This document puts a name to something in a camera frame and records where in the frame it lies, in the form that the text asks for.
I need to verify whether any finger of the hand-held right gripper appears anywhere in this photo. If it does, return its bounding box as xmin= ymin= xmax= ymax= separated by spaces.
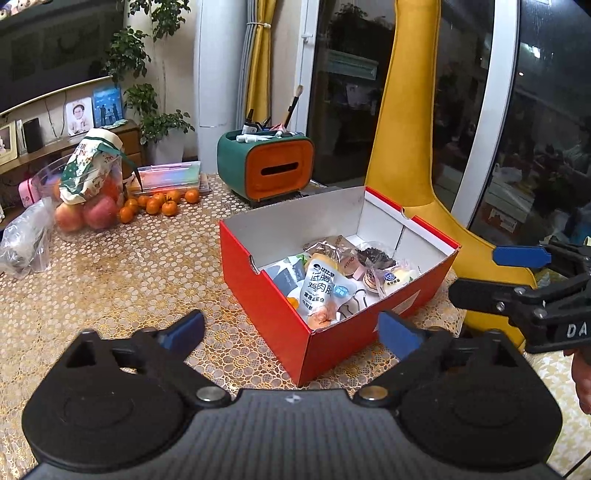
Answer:
xmin=448 ymin=277 xmax=591 ymax=324
xmin=491 ymin=240 xmax=591 ymax=278

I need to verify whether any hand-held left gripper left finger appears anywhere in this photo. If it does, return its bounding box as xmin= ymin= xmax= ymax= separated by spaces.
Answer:
xmin=64 ymin=309 xmax=231 ymax=409

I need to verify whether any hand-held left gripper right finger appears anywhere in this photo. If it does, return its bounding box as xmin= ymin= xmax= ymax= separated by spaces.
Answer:
xmin=353 ymin=310 xmax=532 ymax=409

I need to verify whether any clear bread packet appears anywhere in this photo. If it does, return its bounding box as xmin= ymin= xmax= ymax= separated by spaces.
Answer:
xmin=376 ymin=265 xmax=420 ymax=299

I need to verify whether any maroon binder clip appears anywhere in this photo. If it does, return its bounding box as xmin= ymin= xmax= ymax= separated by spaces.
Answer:
xmin=338 ymin=292 xmax=371 ymax=320

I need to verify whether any small dark snack packet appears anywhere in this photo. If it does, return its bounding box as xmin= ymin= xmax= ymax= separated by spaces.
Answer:
xmin=356 ymin=246 xmax=396 ymax=270

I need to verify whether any white snack pouch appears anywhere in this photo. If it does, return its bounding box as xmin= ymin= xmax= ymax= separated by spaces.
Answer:
xmin=295 ymin=261 xmax=354 ymax=331

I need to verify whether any red cardboard box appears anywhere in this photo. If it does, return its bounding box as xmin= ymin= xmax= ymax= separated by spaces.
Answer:
xmin=219 ymin=186 xmax=462 ymax=388

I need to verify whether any foil snack packet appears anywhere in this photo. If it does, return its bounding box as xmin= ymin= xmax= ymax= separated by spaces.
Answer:
xmin=302 ymin=235 xmax=361 ymax=260

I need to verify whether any gold patterned desktop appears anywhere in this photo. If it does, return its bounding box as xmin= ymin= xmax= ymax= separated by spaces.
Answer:
xmin=0 ymin=173 xmax=591 ymax=479

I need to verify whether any person's right hand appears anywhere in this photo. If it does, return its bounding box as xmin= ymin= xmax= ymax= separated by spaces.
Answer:
xmin=571 ymin=353 xmax=591 ymax=415

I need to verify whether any pile of tangerines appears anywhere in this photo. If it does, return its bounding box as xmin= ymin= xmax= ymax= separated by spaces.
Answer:
xmin=119 ymin=189 xmax=201 ymax=224

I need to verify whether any red apple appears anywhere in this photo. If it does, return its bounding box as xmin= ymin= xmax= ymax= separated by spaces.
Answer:
xmin=83 ymin=196 xmax=119 ymax=231
xmin=55 ymin=203 xmax=85 ymax=232

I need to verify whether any pastel flat box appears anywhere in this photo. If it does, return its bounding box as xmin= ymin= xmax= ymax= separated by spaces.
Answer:
xmin=127 ymin=161 xmax=213 ymax=195

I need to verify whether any yellow chair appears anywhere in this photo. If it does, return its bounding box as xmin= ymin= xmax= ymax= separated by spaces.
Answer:
xmin=365 ymin=0 xmax=539 ymax=354

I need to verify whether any green orange tissue box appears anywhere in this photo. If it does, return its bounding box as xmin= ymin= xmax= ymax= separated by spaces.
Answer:
xmin=217 ymin=130 xmax=316 ymax=206

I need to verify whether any clear plastic bag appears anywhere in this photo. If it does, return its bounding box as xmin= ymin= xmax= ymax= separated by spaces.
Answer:
xmin=0 ymin=198 xmax=55 ymax=278

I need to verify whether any wooden TV cabinet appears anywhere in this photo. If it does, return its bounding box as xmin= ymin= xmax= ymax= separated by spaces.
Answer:
xmin=0 ymin=119 xmax=149 ymax=209

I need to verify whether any small pink toy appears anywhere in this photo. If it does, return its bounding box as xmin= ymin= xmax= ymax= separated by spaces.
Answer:
xmin=17 ymin=178 xmax=40 ymax=206

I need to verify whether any glass fruit bowl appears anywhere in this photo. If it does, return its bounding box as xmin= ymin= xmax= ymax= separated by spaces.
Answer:
xmin=30 ymin=154 xmax=128 ymax=234

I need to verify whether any glass balcony door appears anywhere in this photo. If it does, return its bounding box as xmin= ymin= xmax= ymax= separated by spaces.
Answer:
xmin=295 ymin=0 xmax=591 ymax=260

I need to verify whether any baby portrait photo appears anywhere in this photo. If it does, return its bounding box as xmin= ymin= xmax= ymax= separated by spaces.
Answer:
xmin=65 ymin=98 xmax=96 ymax=137

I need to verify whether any blue family photo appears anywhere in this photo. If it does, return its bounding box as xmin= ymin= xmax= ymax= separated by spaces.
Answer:
xmin=92 ymin=85 xmax=125 ymax=128

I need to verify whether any black speaker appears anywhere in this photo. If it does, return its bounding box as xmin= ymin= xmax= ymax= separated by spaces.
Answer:
xmin=22 ymin=117 xmax=44 ymax=153

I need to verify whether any makeup brush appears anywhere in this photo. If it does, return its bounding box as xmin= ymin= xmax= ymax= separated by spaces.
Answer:
xmin=283 ymin=85 xmax=304 ymax=133

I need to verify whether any grey curtain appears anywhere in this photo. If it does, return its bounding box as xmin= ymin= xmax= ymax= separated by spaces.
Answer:
xmin=235 ymin=22 xmax=260 ymax=140

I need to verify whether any yellow curtain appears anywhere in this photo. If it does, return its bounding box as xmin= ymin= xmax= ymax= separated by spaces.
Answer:
xmin=245 ymin=0 xmax=278 ymax=126

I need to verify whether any white standing air conditioner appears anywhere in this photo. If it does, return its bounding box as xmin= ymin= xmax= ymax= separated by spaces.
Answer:
xmin=196 ymin=0 xmax=253 ymax=163

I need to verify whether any leafy indoor tree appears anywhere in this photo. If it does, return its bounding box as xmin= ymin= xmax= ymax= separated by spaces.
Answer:
xmin=104 ymin=0 xmax=195 ymax=165

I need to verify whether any television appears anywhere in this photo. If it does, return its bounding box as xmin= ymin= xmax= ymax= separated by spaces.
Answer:
xmin=0 ymin=0 xmax=126 ymax=114

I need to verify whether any wooden photo frame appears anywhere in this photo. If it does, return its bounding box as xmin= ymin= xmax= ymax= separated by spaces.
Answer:
xmin=0 ymin=122 xmax=18 ymax=166

